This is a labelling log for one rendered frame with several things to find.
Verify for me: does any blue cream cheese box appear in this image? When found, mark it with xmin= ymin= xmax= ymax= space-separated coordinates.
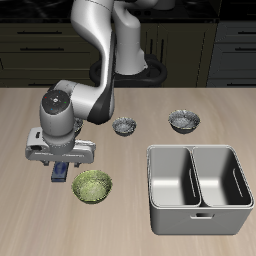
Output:
xmin=50 ymin=161 xmax=70 ymax=183

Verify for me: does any large grey fluted dish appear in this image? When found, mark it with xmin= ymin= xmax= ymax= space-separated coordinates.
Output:
xmin=167 ymin=109 xmax=202 ymax=135

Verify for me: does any dark grey kitchen cupboard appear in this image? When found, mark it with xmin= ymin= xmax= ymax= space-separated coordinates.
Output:
xmin=206 ymin=19 xmax=256 ymax=89

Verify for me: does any black kitchen countertop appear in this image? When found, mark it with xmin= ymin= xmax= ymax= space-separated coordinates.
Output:
xmin=0 ymin=0 xmax=256 ymax=24

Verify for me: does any dark brown kitchen cupboard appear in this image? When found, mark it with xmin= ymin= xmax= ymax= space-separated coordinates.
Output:
xmin=0 ymin=19 xmax=222 ymax=89

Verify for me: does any flat black base plate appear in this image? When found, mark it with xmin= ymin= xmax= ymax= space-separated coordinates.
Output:
xmin=89 ymin=54 xmax=168 ymax=85

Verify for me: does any small grey fluted dish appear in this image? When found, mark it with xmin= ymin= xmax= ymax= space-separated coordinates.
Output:
xmin=111 ymin=116 xmax=138 ymax=137
xmin=73 ymin=117 xmax=85 ymax=135

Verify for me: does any green bowl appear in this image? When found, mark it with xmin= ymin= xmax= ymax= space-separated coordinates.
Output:
xmin=71 ymin=169 xmax=114 ymax=205

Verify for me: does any white basket with two bins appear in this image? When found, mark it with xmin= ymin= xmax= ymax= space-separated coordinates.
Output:
xmin=146 ymin=143 xmax=255 ymax=237

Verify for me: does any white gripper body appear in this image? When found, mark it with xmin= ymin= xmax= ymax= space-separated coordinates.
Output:
xmin=25 ymin=139 xmax=97 ymax=165

